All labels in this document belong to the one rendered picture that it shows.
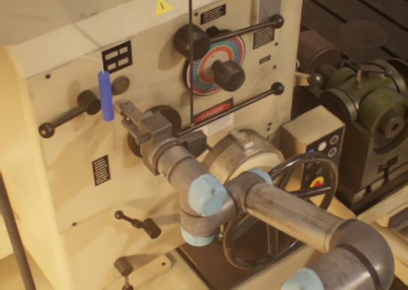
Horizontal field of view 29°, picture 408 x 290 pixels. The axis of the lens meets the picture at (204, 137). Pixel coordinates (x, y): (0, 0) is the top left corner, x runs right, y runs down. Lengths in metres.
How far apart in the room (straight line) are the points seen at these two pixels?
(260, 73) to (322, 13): 1.28
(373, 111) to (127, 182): 0.84
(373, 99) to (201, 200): 1.03
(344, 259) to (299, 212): 0.21
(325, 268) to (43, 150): 0.71
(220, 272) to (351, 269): 1.46
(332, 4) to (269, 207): 1.85
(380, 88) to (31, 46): 1.21
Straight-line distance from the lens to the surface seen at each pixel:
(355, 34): 3.20
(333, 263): 1.37
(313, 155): 1.98
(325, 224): 1.51
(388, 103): 2.43
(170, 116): 1.89
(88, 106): 1.69
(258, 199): 1.64
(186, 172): 1.58
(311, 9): 3.31
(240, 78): 1.84
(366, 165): 2.49
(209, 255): 2.84
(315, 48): 2.60
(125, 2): 1.72
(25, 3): 1.76
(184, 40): 1.75
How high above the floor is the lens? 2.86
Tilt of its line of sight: 44 degrees down
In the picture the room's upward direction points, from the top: straight up
